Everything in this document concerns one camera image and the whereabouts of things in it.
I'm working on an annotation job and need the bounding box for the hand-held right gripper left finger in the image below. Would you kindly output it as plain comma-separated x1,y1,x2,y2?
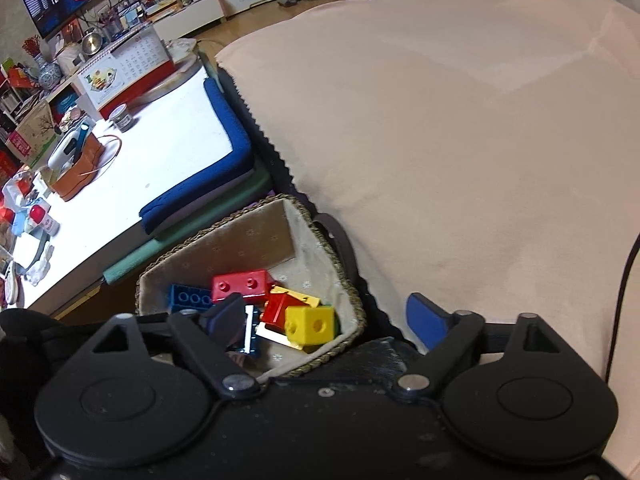
67,294,263,400

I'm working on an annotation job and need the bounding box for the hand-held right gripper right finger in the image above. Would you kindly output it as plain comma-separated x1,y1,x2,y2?
394,292,573,397

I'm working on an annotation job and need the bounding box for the blue toy vehicle piece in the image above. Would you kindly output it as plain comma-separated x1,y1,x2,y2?
235,305,262,357

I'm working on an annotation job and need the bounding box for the red toy brick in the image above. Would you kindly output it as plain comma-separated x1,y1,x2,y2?
211,270,277,305

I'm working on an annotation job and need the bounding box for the blue toy brick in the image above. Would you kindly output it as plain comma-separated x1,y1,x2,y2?
167,284,216,317

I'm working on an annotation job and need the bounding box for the red toy block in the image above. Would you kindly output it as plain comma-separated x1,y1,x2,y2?
261,292,303,330

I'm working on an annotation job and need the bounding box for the yellow toy window frame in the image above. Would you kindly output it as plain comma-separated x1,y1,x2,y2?
255,285,322,352

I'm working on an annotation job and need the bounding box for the yellow toy cube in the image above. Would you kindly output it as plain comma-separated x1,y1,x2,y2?
284,304,337,350

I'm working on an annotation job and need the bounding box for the woven fabric-lined basket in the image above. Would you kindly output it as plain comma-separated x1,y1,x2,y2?
135,194,366,378

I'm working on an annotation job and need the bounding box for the green foam edge guard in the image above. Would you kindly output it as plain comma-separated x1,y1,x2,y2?
102,162,273,285

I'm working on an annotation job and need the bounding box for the blue folded cushion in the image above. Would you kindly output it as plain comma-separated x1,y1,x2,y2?
139,79,253,235

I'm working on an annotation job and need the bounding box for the crumpled white tissue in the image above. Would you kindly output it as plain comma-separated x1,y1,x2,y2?
26,244,56,286

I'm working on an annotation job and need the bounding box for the orange leather tray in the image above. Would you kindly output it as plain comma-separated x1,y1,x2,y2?
50,132,103,202

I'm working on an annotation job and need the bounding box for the red-capped white bottle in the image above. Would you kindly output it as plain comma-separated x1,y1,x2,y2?
27,204,60,235

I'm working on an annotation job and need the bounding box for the small grey jar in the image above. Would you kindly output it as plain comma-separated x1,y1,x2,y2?
109,104,135,132

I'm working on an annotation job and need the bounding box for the white handheld device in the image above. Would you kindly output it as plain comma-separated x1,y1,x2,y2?
47,127,88,171

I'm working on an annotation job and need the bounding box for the blue pen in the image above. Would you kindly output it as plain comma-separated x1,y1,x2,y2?
72,117,93,163

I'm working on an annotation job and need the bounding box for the round wooden board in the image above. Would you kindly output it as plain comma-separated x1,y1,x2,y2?
127,52,201,108

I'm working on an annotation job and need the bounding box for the teal box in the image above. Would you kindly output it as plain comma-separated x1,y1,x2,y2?
52,87,81,117

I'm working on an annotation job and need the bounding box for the cardboard box with tree print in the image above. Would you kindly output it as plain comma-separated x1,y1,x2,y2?
6,100,58,167

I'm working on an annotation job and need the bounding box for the desk calendar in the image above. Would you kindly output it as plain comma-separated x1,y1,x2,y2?
76,29,176,110

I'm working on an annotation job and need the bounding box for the blue white porcelain vase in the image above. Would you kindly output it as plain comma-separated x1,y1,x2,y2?
36,57,62,90

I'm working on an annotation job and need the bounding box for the white television cabinet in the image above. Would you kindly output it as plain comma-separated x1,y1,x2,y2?
150,0,225,37

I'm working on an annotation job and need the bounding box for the black cable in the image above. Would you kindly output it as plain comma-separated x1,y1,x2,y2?
602,232,640,386

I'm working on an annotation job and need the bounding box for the orange cord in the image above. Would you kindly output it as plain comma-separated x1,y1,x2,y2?
85,135,123,178

